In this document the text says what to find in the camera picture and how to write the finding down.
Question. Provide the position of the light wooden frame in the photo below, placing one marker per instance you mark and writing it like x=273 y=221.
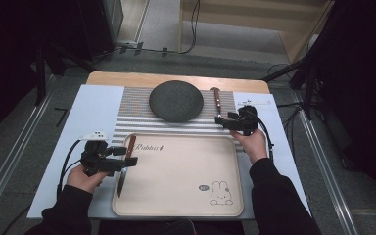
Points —
x=241 y=16

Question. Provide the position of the black curtain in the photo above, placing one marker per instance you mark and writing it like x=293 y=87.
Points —
x=365 y=98
x=6 y=49

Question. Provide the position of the dark grey round plate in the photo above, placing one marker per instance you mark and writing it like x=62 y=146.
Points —
x=176 y=101

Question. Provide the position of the black stand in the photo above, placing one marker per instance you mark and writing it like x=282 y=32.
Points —
x=40 y=75
x=308 y=81

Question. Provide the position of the person's left hand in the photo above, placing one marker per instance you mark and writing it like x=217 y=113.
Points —
x=80 y=181

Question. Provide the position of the beige tray with rabbit print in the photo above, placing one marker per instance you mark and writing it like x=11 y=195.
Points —
x=182 y=176

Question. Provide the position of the person's right hand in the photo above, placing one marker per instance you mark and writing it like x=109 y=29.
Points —
x=256 y=145

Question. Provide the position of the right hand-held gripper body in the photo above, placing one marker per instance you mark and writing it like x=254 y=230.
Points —
x=248 y=120

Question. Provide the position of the black cabinet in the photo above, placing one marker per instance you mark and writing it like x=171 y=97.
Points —
x=101 y=26

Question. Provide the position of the white table sheet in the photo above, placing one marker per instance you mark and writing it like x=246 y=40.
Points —
x=91 y=107

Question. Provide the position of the metal floor rail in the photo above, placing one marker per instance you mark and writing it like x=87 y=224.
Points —
x=326 y=169
x=13 y=153

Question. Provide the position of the striped woven placemat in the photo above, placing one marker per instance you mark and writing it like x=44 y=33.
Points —
x=137 y=124

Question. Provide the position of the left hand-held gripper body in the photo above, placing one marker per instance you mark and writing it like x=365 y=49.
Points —
x=96 y=160

